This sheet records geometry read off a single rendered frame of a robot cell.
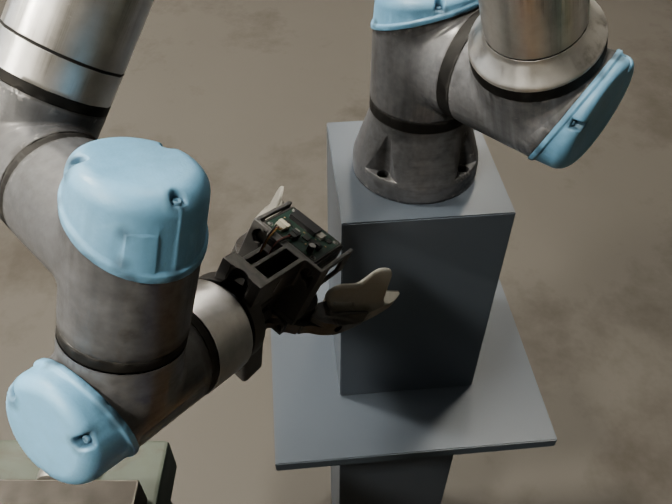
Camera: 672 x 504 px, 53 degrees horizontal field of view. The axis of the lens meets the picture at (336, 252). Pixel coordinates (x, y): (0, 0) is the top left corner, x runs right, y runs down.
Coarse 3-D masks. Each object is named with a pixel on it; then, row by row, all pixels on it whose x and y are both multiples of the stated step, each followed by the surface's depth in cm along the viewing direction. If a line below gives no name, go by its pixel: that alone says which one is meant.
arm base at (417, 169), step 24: (384, 120) 73; (456, 120) 72; (360, 144) 78; (384, 144) 75; (408, 144) 73; (432, 144) 73; (456, 144) 74; (360, 168) 79; (384, 168) 77; (408, 168) 74; (432, 168) 74; (456, 168) 76; (384, 192) 77; (408, 192) 76; (432, 192) 76; (456, 192) 78
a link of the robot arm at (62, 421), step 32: (192, 320) 44; (64, 352) 42; (192, 352) 42; (32, 384) 36; (64, 384) 36; (96, 384) 37; (128, 384) 37; (160, 384) 38; (192, 384) 42; (32, 416) 37; (64, 416) 35; (96, 416) 36; (128, 416) 38; (160, 416) 40; (32, 448) 38; (64, 448) 36; (96, 448) 36; (128, 448) 38; (64, 480) 38
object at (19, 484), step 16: (0, 480) 67; (16, 480) 67; (32, 480) 67; (48, 480) 67; (96, 480) 67; (112, 480) 67; (128, 480) 67; (0, 496) 66; (16, 496) 66; (32, 496) 66; (48, 496) 66; (64, 496) 66; (80, 496) 66; (96, 496) 66; (112, 496) 66; (128, 496) 66; (144, 496) 69
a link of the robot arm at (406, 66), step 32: (384, 0) 65; (416, 0) 63; (448, 0) 62; (384, 32) 66; (416, 32) 64; (448, 32) 63; (384, 64) 69; (416, 64) 66; (448, 64) 63; (384, 96) 71; (416, 96) 69
